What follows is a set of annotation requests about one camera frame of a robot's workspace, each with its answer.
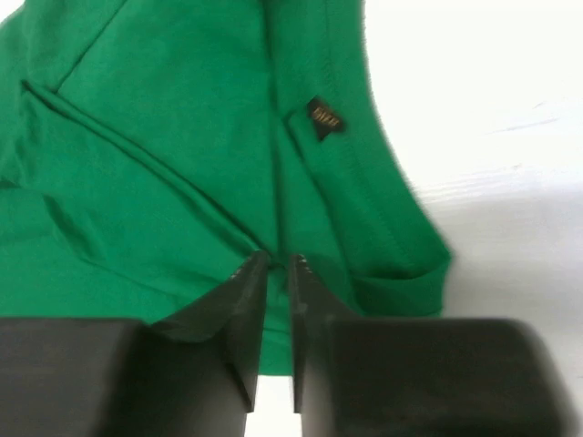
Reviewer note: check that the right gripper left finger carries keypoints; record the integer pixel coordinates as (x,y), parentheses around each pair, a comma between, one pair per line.
(193,373)

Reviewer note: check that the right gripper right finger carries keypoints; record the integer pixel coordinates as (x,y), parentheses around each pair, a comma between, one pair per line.
(378,376)

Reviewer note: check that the green t shirt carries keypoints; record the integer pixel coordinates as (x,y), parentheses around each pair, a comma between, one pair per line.
(149,147)

